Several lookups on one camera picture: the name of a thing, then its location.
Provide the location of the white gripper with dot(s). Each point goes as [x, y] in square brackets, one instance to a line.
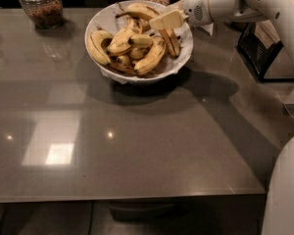
[195, 12]

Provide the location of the long yellow banana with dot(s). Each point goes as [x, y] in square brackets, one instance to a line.
[147, 13]

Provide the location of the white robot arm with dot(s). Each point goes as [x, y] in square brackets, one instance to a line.
[279, 12]

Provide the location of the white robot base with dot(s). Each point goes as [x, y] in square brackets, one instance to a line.
[279, 211]

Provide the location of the front yellow banana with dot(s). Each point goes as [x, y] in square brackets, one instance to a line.
[153, 57]

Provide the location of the small stubby banana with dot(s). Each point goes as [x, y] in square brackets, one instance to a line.
[140, 41]

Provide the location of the centre yellow banana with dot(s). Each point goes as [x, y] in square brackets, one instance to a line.
[119, 44]

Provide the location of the white bowl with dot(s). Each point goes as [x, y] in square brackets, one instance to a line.
[125, 62]

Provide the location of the left curved yellow banana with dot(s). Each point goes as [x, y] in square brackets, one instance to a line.
[95, 46]

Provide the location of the white stand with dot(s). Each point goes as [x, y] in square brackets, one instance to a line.
[208, 28]

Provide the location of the glass jar with nuts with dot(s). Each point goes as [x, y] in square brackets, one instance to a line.
[44, 13]

